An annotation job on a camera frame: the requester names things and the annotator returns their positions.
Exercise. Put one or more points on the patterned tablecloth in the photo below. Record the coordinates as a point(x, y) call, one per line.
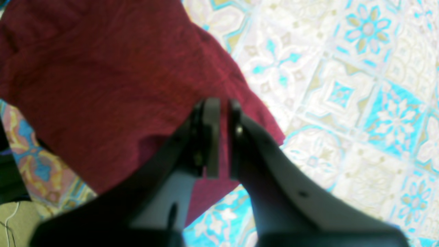
point(352, 84)

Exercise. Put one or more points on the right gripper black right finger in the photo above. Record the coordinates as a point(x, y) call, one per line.
point(289, 209)

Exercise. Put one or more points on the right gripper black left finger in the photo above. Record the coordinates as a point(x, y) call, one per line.
point(150, 207)

